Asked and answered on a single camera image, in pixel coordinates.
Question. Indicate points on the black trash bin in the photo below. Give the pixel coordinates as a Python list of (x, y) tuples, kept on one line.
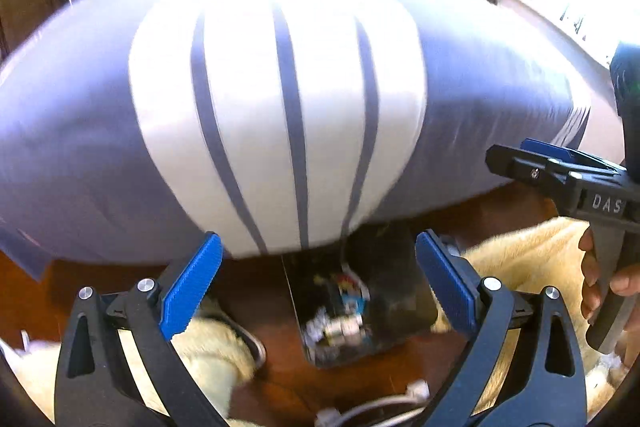
[(395, 287)]

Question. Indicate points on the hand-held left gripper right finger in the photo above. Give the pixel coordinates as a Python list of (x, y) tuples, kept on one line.
[(447, 284)]

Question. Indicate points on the grey slipper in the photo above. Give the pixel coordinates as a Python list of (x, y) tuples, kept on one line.
[(250, 339)]

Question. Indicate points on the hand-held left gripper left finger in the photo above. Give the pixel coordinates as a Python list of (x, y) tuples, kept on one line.
[(192, 282)]

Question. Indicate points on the pale yellow fluffy rug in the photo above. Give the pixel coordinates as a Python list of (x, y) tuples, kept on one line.
[(525, 257)]

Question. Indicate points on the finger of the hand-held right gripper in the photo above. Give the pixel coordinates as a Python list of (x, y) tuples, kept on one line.
[(530, 169), (550, 149)]

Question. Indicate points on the silver wrapper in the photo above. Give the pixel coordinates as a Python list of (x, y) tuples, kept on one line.
[(320, 331)]

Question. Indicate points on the person's right hand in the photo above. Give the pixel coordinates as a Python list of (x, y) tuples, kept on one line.
[(589, 277)]

